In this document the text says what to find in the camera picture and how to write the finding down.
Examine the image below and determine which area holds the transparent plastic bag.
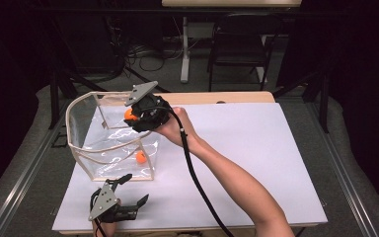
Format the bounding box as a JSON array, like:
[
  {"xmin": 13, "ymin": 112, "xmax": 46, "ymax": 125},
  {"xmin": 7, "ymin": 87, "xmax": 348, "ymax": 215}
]
[{"xmin": 65, "ymin": 91, "xmax": 163, "ymax": 183}]

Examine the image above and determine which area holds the aluminium floor rail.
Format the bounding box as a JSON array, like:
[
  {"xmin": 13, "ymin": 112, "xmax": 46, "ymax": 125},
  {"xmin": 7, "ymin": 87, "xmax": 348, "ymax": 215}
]
[
  {"xmin": 311, "ymin": 100, "xmax": 379, "ymax": 237},
  {"xmin": 0, "ymin": 108, "xmax": 69, "ymax": 237}
]

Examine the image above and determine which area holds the tangle of floor cables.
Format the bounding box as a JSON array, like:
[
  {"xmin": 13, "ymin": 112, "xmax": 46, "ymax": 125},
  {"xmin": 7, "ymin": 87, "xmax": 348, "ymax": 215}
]
[{"xmin": 111, "ymin": 19, "xmax": 183, "ymax": 73}]

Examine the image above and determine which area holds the black chair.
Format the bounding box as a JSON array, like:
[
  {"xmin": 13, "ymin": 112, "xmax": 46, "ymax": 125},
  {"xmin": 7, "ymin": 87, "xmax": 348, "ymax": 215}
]
[{"xmin": 206, "ymin": 14, "xmax": 285, "ymax": 93}]

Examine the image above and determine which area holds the orange ping pong ball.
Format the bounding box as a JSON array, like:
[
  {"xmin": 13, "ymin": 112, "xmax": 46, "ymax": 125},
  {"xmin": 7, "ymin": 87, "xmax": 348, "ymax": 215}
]
[
  {"xmin": 135, "ymin": 150, "xmax": 148, "ymax": 165},
  {"xmin": 123, "ymin": 108, "xmax": 138, "ymax": 121}
]

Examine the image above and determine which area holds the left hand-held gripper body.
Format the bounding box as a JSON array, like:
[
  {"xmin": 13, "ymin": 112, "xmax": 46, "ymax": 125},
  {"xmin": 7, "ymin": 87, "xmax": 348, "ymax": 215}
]
[{"xmin": 88, "ymin": 182, "xmax": 139, "ymax": 224}]

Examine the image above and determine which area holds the white table cover sheet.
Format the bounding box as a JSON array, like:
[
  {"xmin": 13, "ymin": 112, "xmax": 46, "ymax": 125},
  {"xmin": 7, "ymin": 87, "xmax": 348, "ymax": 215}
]
[{"xmin": 51, "ymin": 102, "xmax": 329, "ymax": 232}]

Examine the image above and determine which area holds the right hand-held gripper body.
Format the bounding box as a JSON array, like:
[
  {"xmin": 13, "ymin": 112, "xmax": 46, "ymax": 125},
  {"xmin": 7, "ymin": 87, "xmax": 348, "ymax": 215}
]
[{"xmin": 123, "ymin": 80, "xmax": 173, "ymax": 132}]

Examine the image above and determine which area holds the light desk with white legs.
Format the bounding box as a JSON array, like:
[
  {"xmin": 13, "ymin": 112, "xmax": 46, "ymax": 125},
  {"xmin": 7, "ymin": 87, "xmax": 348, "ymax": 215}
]
[{"xmin": 161, "ymin": 0, "xmax": 303, "ymax": 85}]

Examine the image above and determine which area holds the black metal stand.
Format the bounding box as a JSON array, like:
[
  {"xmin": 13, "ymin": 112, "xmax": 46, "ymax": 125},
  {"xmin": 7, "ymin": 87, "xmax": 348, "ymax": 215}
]
[
  {"xmin": 46, "ymin": 64, "xmax": 81, "ymax": 130},
  {"xmin": 271, "ymin": 70, "xmax": 331, "ymax": 134}
]

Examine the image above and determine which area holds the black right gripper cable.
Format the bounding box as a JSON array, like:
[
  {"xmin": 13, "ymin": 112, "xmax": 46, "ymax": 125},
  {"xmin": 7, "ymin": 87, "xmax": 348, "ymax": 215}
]
[{"xmin": 141, "ymin": 105, "xmax": 237, "ymax": 237}]

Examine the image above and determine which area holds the person's right hand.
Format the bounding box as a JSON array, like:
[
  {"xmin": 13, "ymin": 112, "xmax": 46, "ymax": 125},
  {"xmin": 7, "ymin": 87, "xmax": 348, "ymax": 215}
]
[{"xmin": 154, "ymin": 106, "xmax": 199, "ymax": 149}]

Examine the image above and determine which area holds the person's left hand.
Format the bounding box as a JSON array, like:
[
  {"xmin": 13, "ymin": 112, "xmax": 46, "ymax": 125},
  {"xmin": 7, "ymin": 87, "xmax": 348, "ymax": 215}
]
[{"xmin": 92, "ymin": 220, "xmax": 118, "ymax": 237}]

